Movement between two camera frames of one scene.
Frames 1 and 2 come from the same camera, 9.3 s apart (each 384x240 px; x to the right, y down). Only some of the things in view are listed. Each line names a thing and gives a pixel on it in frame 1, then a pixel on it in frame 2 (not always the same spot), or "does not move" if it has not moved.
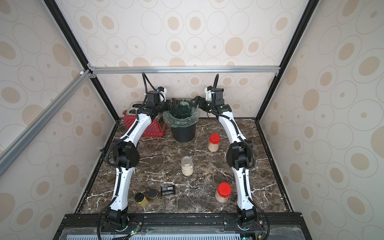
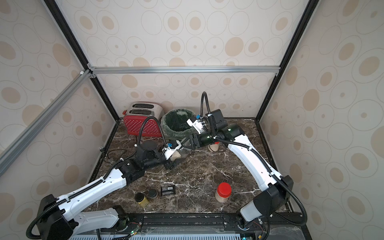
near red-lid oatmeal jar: x=223 y=191 does not move
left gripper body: x=164 y=106 → x=159 y=159
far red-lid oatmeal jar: x=214 y=139 does not move
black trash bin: x=184 y=134 → x=185 y=142
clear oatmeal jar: x=187 y=165 → x=180 y=153
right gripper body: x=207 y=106 → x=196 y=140
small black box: x=168 y=190 does not move
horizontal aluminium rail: x=182 y=69 does not move
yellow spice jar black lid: x=140 y=198 does not move
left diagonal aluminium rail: x=16 y=146 does not move
